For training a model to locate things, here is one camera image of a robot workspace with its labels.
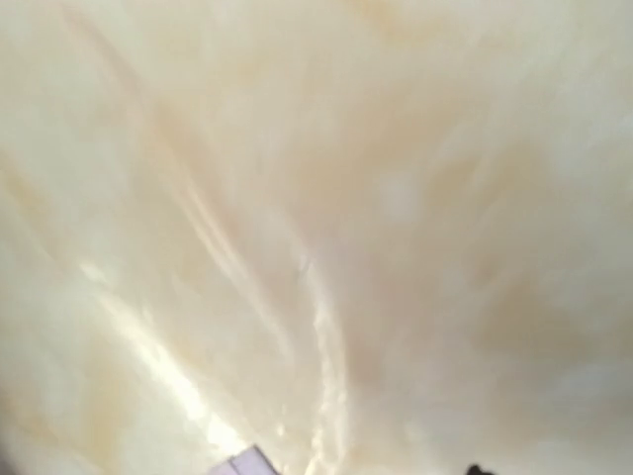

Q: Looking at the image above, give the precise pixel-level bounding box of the lavender folding umbrella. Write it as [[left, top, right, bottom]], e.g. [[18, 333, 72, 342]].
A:
[[208, 445, 278, 475]]

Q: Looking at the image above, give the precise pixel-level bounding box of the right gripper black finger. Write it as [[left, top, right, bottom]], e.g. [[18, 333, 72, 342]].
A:
[[467, 464, 490, 475]]

